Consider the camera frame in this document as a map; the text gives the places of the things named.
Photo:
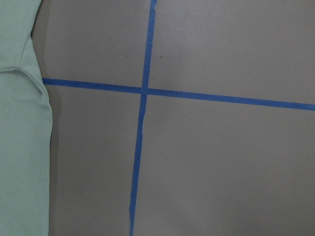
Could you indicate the olive green long-sleeve shirt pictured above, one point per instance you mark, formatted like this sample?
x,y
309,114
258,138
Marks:
x,y
25,126

